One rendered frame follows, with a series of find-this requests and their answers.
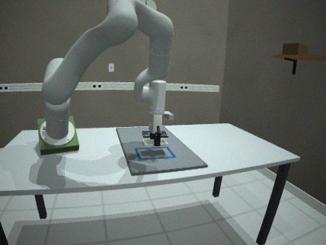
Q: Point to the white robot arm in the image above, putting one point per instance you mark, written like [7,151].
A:
[119,25]

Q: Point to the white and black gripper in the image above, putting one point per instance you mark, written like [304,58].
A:
[155,127]

